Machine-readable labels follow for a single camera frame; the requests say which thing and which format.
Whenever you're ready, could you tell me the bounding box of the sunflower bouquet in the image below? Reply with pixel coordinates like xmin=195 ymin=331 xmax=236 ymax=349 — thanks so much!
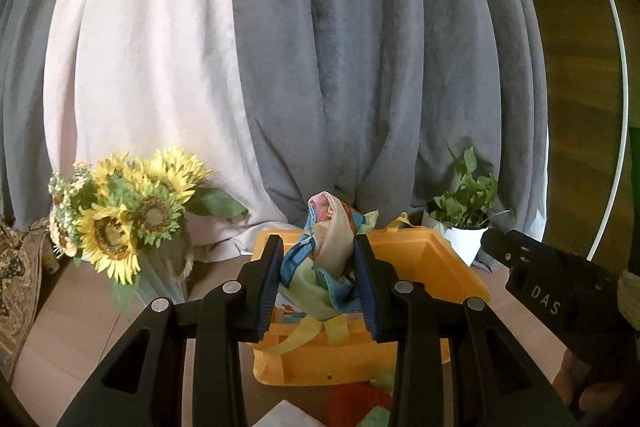
xmin=48 ymin=146 xmax=248 ymax=307

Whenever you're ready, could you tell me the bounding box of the colourful patchwork cloth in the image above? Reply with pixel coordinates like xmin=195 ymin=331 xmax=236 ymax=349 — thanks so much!
xmin=264 ymin=192 xmax=378 ymax=355

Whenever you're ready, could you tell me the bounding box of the white ribbed plant pot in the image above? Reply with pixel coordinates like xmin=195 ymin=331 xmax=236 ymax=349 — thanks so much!
xmin=422 ymin=211 xmax=487 ymax=267

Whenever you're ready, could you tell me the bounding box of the orange plastic storage box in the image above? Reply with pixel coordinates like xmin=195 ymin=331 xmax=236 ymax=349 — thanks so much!
xmin=252 ymin=227 xmax=491 ymax=387

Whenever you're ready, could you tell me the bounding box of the green potted plant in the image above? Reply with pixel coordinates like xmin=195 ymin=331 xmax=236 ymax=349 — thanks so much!
xmin=425 ymin=145 xmax=511 ymax=230

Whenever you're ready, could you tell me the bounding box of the yellow fabric strap handle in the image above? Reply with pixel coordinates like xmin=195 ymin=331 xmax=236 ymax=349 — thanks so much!
xmin=384 ymin=212 xmax=414 ymax=232

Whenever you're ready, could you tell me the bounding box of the pale pink curtain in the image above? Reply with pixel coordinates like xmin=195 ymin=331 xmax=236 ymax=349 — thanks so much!
xmin=43 ymin=0 xmax=288 ymax=262

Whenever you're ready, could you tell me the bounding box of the green felt leaf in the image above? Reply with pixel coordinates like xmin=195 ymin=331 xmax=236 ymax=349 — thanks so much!
xmin=357 ymin=369 xmax=395 ymax=427

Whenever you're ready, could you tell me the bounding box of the person right hand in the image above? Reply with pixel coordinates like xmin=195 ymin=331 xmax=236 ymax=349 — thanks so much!
xmin=552 ymin=350 xmax=626 ymax=414

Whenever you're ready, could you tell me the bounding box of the patterned brown cushion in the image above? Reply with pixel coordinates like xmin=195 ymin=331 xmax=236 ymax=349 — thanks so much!
xmin=0 ymin=218 xmax=50 ymax=383

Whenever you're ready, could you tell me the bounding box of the grey curtain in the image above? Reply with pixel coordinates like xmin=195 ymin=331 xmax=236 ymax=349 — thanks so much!
xmin=1 ymin=0 xmax=548 ymax=237

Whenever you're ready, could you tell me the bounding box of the grey ribbed vase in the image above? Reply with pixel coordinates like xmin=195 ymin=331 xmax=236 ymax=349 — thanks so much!
xmin=137 ymin=227 xmax=194 ymax=305

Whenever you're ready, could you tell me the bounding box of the white cloth piece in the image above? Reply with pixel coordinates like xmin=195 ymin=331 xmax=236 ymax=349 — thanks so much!
xmin=254 ymin=400 xmax=323 ymax=427

